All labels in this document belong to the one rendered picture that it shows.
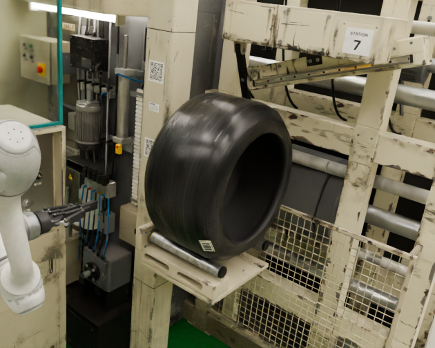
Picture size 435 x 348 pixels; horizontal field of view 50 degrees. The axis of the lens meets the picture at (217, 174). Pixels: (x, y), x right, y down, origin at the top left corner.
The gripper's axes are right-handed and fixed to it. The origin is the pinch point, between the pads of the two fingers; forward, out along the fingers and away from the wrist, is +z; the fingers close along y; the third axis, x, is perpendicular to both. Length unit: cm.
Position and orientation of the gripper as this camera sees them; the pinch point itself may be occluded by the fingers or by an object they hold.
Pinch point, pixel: (88, 206)
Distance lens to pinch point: 166.8
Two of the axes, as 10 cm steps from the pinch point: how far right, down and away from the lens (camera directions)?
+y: -7.8, -3.0, 5.5
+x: -1.1, 9.3, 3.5
